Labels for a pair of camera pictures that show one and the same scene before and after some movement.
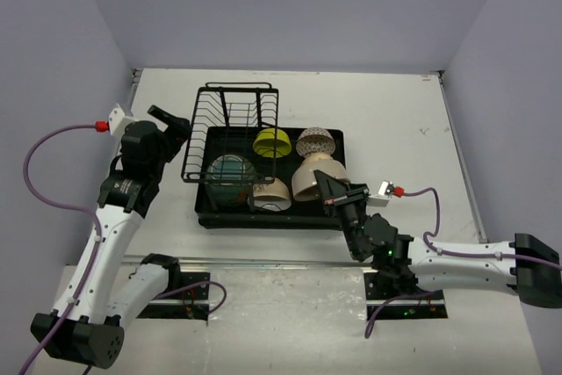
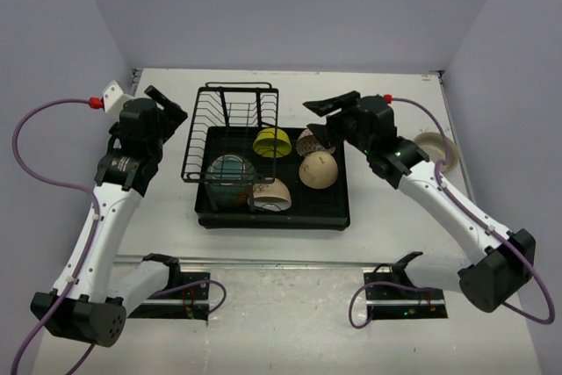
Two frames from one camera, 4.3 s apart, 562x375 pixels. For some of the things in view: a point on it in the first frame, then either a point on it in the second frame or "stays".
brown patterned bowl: x=315 y=140 stays
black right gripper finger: x=331 y=188 -> x=322 y=106
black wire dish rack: x=233 y=137 stays
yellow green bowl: x=263 y=143 stays
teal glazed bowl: x=229 y=179 stays
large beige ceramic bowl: x=305 y=184 -> x=438 y=148
